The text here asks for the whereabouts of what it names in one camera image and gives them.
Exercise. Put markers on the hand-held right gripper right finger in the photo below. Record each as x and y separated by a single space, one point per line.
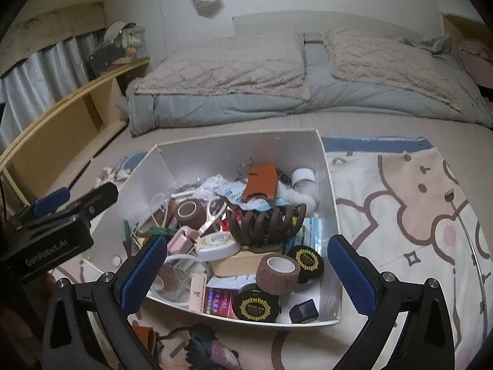
350 273

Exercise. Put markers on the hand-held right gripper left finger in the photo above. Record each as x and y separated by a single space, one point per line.
142 269

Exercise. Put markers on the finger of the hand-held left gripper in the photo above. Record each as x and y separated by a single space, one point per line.
50 200
96 198

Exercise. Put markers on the light brown bandage roll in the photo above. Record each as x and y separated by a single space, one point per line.
277 273

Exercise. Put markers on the wooden block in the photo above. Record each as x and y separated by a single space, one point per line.
238 262

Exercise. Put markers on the black round tin gold print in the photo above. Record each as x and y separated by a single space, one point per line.
306 263
257 306

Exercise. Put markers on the white storage box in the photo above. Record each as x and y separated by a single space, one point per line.
231 154

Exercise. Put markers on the white crumpled cloth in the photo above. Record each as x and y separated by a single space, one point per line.
113 173

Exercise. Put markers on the clear plastic container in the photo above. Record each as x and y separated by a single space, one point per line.
177 277

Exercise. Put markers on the green clip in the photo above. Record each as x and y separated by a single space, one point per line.
160 231

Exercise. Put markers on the small pink gadget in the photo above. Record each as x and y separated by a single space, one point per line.
180 241

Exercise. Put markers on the blue white packets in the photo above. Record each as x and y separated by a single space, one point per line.
312 233

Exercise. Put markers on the clear hair band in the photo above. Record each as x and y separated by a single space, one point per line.
153 208

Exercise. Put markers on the small beige box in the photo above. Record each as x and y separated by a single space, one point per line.
197 291

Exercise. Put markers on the small black cube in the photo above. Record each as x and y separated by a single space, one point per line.
304 310

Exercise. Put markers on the dark brown tape roll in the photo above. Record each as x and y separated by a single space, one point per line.
188 212

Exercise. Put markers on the white round tape dispenser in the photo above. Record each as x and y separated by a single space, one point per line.
215 243

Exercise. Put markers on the pink cardboard box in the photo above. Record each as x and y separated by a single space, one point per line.
219 300

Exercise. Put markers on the white fluffy scrunchie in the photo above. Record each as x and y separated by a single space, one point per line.
304 202

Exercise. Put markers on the long wooden shelf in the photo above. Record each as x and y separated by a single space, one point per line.
77 111

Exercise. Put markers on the brown claw hair clip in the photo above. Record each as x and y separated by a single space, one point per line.
265 219

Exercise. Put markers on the small white jar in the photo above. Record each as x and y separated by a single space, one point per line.
304 177

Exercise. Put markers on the light blue sachet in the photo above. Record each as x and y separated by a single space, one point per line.
231 195

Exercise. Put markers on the grey curtain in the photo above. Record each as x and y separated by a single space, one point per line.
38 73

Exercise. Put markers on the dark handbag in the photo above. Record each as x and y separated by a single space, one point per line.
104 61

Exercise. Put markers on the pale flower bouquet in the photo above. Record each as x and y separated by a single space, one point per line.
133 40

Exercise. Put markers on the grey duvet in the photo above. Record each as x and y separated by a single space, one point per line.
231 104

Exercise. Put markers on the white cap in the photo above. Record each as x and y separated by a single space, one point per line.
113 31

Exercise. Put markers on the beige printed valance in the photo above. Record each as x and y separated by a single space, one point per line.
50 27

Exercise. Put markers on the beige fuzzy pillow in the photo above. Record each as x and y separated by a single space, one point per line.
385 61
231 65

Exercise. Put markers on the crumpled grey cloth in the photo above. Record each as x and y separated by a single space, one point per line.
435 42

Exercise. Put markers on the white headboard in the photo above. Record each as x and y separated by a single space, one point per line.
327 21

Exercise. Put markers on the pink clothes pile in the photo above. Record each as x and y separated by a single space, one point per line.
477 54

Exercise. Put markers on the small wooden shelf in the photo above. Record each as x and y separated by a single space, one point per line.
462 27

